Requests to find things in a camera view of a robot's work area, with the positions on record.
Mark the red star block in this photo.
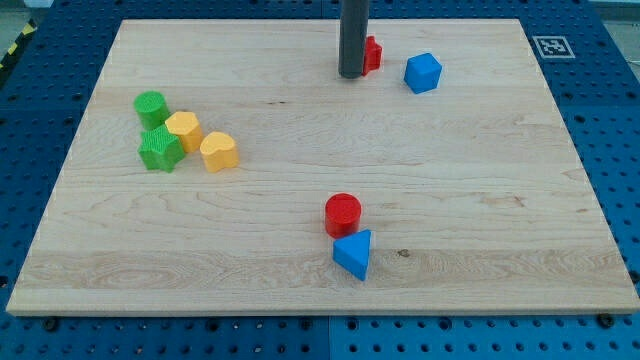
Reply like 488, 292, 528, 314
362, 35, 383, 76

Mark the green star block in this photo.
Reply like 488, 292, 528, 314
138, 125, 185, 173

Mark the red cylinder block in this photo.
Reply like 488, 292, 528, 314
325, 193, 362, 239

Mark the blue triangle block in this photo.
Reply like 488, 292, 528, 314
332, 229, 372, 281

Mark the wooden board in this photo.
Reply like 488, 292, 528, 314
7, 19, 639, 317

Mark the yellow heart block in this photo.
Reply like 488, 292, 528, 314
200, 131, 240, 173

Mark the yellow hexagon block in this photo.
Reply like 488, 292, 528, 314
165, 111, 204, 153

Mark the blue cube block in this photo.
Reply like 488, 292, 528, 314
404, 53, 442, 94

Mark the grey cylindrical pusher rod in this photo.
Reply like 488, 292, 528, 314
338, 0, 370, 79

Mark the green cylinder block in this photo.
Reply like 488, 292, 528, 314
133, 91, 170, 131

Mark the white fiducial marker tag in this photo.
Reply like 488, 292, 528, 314
533, 35, 575, 59

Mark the yellow black hazard tape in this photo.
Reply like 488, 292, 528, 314
1, 19, 38, 72

